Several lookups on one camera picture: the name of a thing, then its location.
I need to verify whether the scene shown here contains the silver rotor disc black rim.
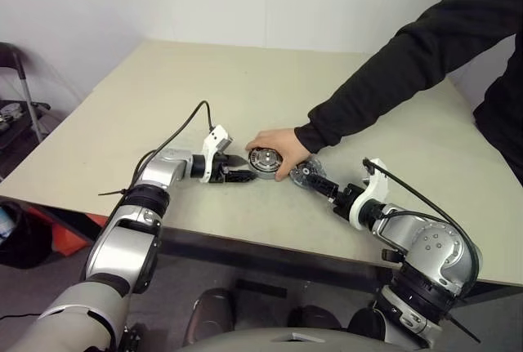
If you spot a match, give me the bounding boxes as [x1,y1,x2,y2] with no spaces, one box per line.
[249,148,281,173]

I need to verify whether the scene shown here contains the dark rounded robot knee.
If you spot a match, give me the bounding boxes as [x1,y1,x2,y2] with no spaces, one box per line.
[187,287,236,341]
[288,305,342,331]

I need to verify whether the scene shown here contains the black table frame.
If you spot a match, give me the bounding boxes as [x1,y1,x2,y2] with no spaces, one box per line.
[0,194,523,300]

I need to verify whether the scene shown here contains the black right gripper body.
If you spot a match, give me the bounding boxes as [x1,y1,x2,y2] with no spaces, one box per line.
[329,182,361,222]

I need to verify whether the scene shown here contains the person's black clothed torso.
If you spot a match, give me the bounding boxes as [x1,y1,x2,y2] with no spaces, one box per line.
[472,33,523,188]

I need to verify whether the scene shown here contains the person's bare hand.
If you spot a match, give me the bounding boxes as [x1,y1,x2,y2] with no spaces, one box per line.
[246,127,312,182]

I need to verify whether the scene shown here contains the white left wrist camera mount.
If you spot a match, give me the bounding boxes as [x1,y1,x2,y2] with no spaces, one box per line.
[199,124,234,184]

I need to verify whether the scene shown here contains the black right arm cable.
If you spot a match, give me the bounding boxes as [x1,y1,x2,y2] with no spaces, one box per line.
[362,158,482,300]

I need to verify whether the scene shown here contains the grey robot torso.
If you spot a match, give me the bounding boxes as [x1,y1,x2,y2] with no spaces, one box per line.
[171,327,393,352]

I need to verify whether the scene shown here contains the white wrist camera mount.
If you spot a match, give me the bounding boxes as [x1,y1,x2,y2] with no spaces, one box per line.
[199,124,234,184]
[349,158,393,230]

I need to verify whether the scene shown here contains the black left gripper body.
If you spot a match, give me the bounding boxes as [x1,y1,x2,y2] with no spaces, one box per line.
[208,151,232,185]

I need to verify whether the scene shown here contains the black chair with metal leg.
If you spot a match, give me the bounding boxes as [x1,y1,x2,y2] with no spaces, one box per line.
[0,41,52,153]

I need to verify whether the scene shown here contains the grey round motor lid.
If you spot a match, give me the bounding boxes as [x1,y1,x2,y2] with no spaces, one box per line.
[288,158,326,189]

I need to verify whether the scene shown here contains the black zip tie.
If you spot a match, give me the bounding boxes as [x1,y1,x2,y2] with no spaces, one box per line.
[98,187,132,198]
[444,310,482,345]

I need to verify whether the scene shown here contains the black bag under table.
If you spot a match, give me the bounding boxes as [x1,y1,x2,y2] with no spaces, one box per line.
[0,200,56,270]

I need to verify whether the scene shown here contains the orange box under table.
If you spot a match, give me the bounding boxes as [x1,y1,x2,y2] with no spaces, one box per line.
[51,212,107,257]

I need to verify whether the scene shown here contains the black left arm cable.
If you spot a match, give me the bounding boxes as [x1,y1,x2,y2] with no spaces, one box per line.
[132,100,216,189]

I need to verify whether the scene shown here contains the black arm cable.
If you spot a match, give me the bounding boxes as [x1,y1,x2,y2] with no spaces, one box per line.
[362,158,482,300]
[132,100,216,189]

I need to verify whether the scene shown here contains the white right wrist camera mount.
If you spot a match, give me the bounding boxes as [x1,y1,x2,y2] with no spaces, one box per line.
[349,158,393,230]

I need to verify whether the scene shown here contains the round motor housing copper windings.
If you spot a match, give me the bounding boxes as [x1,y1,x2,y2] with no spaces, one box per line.
[247,145,283,182]

